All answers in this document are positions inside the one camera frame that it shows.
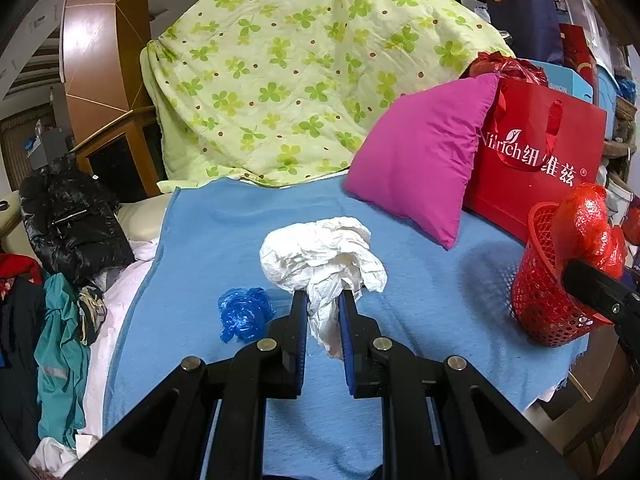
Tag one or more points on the clear plastic storage box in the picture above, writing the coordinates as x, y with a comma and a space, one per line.
584, 14

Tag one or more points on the green clover quilt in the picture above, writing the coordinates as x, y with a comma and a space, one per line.
279, 92

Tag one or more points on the red foil bag behind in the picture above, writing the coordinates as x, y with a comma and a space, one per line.
496, 62

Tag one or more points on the red gift box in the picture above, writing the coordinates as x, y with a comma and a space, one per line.
578, 57

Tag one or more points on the light blue shoe box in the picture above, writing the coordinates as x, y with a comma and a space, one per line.
566, 80

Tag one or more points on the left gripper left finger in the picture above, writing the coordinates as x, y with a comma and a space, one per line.
286, 363

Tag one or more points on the blue plastic bag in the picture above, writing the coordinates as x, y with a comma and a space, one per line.
244, 314

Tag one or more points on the white bed sheet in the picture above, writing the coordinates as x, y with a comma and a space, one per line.
52, 459

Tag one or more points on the magenta pillow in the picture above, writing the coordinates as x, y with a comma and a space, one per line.
417, 160

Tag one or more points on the red shiny plastic bag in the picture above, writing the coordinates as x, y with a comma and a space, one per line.
580, 230

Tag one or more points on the blue storage bin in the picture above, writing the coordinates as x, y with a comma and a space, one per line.
607, 97

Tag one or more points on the navy bag orange handles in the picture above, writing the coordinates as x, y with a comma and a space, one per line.
533, 26

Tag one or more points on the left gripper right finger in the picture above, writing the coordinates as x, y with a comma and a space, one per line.
362, 372

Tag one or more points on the black puffer jacket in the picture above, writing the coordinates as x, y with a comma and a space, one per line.
71, 224

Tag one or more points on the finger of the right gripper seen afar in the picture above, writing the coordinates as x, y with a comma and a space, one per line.
607, 296

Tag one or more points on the white tissue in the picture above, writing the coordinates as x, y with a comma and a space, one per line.
323, 258

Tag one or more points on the teal garment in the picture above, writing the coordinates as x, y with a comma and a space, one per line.
63, 363

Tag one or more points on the red paper gift bag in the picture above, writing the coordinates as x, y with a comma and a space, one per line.
536, 145

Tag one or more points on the red mesh trash basket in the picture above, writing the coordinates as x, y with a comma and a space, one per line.
544, 311

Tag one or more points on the red garment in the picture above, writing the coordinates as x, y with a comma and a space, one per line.
13, 266

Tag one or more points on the wooden pillar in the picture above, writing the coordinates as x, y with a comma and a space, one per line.
105, 95

